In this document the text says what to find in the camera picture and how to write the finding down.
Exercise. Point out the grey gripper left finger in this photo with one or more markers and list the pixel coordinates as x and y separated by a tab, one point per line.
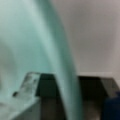
23	104

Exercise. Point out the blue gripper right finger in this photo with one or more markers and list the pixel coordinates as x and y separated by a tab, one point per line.
111	108

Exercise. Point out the teal bowl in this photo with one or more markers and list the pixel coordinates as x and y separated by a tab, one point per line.
32	40

